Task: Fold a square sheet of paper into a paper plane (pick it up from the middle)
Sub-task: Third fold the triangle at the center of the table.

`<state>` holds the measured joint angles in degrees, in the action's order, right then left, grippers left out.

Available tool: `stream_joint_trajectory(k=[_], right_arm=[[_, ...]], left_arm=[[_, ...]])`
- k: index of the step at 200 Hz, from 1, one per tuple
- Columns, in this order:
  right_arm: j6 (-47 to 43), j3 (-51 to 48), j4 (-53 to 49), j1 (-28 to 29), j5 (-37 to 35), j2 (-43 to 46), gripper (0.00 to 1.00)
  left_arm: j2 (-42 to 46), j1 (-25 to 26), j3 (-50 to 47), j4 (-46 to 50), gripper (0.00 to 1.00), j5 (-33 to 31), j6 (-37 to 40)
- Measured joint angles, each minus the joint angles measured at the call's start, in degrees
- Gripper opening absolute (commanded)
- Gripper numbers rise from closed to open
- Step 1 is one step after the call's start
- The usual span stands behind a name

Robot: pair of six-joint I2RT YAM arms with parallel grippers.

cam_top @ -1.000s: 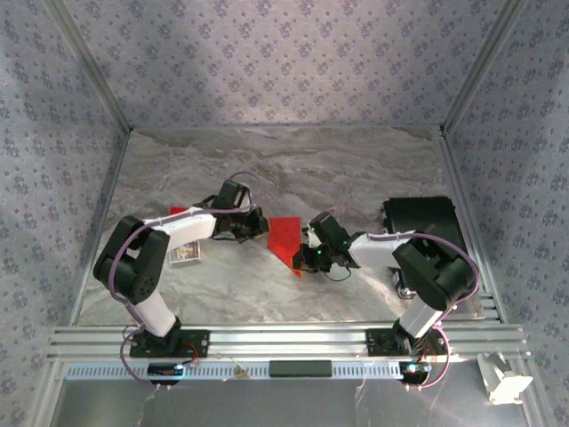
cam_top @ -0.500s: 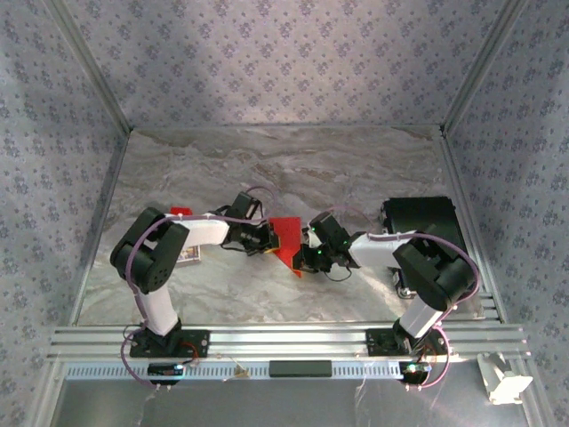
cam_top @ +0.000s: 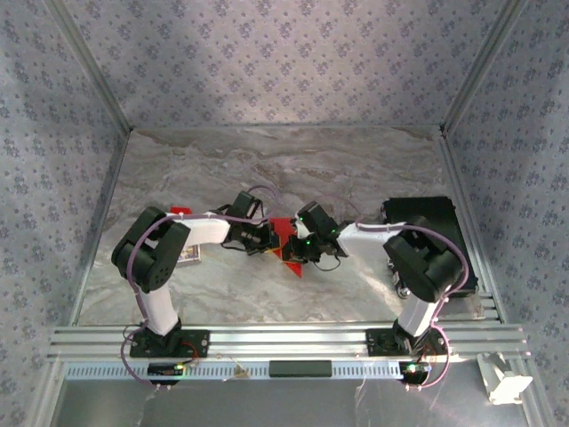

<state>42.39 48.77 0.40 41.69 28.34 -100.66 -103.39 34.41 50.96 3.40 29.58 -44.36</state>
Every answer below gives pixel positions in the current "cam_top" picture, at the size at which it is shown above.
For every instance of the small blue yellow card box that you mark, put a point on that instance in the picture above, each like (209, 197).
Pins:
(192, 255)

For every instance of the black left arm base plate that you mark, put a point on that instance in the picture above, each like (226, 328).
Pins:
(200, 344)

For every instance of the aluminium frame post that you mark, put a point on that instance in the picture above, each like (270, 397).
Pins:
(92, 62)
(483, 62)

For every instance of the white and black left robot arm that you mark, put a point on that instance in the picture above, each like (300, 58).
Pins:
(204, 229)

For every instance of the aluminium table side bar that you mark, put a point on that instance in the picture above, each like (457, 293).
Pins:
(455, 178)
(103, 222)

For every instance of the black flat case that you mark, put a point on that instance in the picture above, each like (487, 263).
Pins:
(427, 209)

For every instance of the small red block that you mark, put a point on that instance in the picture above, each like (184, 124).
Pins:
(182, 211)

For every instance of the white plastic bracket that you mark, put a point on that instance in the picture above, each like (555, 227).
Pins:
(507, 384)

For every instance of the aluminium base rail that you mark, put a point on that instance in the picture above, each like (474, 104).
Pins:
(289, 342)

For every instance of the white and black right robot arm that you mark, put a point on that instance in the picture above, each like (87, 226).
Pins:
(360, 236)

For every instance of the red square paper sheet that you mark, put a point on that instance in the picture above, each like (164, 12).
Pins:
(284, 227)

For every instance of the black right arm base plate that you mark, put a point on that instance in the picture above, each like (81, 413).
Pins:
(378, 344)

